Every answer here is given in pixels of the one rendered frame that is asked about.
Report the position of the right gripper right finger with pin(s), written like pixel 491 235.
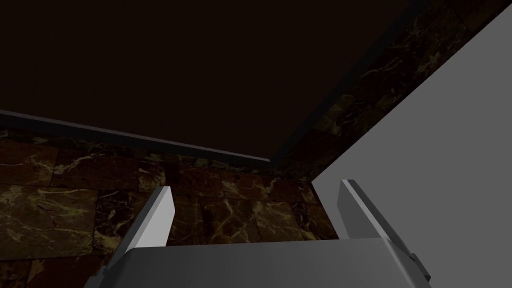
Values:
pixel 358 220

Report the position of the grey flat panel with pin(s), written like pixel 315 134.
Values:
pixel 460 160

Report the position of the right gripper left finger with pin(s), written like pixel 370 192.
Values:
pixel 158 224

